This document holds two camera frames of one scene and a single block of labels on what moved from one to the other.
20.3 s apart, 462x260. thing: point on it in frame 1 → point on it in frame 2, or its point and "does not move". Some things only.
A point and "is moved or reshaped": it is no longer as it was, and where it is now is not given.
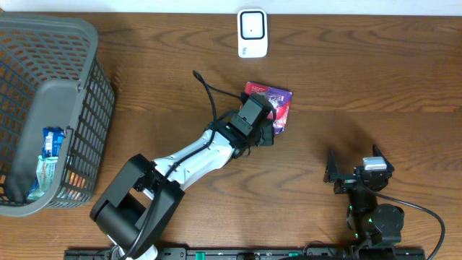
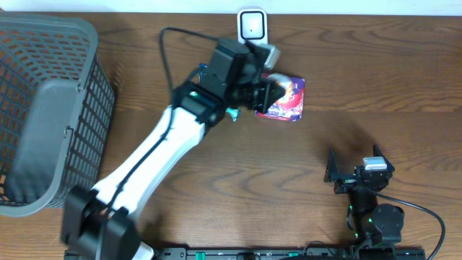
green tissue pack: (45, 171) → (234, 113)
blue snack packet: (52, 142) → (202, 66)
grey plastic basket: (49, 78) does not move
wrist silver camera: (375, 163) → (273, 57)
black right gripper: (346, 181) does not move
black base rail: (170, 253) does not move
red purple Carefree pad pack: (280, 100) is moved or reshaped
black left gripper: (268, 133) → (258, 94)
